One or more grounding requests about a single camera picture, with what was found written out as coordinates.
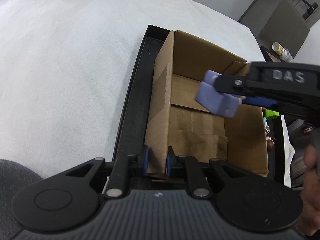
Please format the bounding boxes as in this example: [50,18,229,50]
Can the red blue figurine with mug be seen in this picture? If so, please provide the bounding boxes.
[263,117,270,135]

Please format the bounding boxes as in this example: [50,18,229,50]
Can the green hexagonal container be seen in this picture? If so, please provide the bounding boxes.
[264,109,280,120]

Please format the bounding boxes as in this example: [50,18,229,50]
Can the brown cardboard box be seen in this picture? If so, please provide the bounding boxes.
[145,30,269,177]

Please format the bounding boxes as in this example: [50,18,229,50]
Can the purple cube figurine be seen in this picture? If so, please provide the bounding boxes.
[195,70,242,118]

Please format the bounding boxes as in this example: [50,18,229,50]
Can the black rectangular tray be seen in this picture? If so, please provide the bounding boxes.
[114,25,270,178]

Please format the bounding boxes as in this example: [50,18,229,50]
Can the black side table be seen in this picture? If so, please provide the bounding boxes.
[260,46,281,62]

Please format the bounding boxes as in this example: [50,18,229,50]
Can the stacked paper cups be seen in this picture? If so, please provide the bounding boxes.
[272,42,293,62]

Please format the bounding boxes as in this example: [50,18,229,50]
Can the brown bear figurine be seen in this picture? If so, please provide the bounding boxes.
[266,136,276,152]

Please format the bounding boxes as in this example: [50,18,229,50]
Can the person's right hand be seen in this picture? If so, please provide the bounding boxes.
[297,145,319,236]

